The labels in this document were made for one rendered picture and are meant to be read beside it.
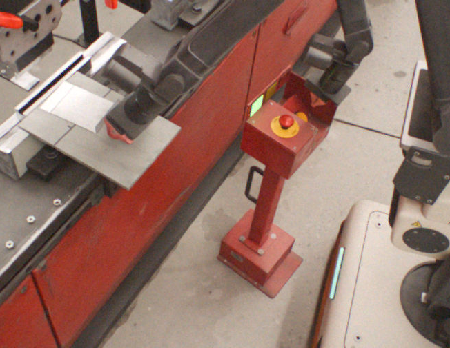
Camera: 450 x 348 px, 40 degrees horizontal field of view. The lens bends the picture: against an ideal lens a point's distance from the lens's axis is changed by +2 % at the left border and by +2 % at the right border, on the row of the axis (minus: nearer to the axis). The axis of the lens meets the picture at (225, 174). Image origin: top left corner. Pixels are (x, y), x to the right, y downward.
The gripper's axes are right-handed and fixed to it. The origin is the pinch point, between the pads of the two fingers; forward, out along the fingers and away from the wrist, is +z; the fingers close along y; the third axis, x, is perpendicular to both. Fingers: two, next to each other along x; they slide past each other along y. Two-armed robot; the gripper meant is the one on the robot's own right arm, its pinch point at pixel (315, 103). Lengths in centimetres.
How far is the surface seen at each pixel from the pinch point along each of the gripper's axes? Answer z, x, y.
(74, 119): -14, 54, 32
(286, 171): 9.5, 15.4, -5.9
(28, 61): -22, 55, 44
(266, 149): 7.7, 15.2, 1.6
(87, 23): 96, -33, 101
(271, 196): 35.6, 8.5, -7.3
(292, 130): 1.9, 9.5, -0.3
